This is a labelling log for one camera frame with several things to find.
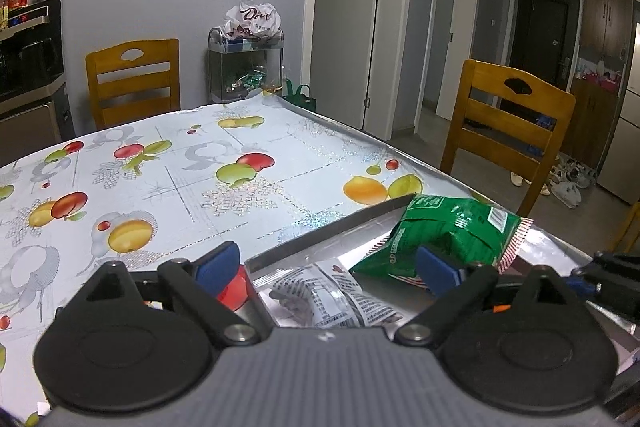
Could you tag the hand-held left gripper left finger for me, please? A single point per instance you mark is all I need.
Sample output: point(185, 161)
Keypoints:
point(217, 262)

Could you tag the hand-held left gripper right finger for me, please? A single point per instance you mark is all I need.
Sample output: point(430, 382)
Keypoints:
point(440, 269)

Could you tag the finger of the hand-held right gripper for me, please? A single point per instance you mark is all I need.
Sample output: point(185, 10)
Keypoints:
point(580, 280)

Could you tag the green snack bag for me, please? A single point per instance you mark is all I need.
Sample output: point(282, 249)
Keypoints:
point(450, 227)

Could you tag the grey cardboard box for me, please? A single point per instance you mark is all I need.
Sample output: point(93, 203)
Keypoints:
point(325, 252)

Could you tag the clear grey-print packet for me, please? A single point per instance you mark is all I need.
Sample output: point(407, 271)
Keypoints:
point(330, 292)

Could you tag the fruit print tablecloth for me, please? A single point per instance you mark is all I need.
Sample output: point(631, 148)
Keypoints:
point(175, 187)

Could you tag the pile of shoes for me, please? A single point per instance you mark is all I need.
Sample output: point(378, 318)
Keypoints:
point(567, 194)

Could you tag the wooden chair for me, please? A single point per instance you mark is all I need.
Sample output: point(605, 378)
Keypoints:
point(132, 79)
point(505, 132)

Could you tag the white refrigerator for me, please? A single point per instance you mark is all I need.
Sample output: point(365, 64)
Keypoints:
point(625, 132)

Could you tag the brown shoe cabinet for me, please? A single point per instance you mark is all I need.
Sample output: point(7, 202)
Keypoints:
point(595, 122)

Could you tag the green tote bag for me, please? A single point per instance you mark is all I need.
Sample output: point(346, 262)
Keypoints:
point(302, 97)

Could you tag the pile of wrapped candies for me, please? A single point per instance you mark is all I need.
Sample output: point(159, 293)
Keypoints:
point(252, 79)

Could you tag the white plastic bag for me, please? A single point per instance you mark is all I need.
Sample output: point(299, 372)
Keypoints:
point(252, 19)

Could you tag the dark entrance door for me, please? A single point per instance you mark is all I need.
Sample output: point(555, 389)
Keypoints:
point(537, 37)

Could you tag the grey interior door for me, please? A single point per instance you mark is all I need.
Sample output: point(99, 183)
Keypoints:
point(345, 32)

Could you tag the black oven cabinet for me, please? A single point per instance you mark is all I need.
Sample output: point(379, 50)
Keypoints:
point(30, 72)

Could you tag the dark wooden wall cabinet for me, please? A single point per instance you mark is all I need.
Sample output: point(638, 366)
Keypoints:
point(610, 2)

